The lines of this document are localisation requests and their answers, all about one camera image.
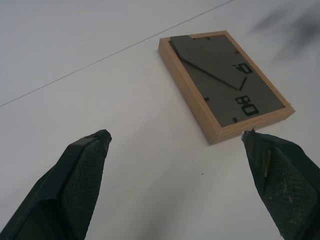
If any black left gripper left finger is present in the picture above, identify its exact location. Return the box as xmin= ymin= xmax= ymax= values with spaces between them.
xmin=0 ymin=129 xmax=113 ymax=240

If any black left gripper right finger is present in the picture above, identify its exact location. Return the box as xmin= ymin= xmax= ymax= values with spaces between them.
xmin=240 ymin=128 xmax=320 ymax=240

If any wooden framed grey puzzle board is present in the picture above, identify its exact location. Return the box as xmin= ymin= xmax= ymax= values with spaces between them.
xmin=158 ymin=30 xmax=296 ymax=145

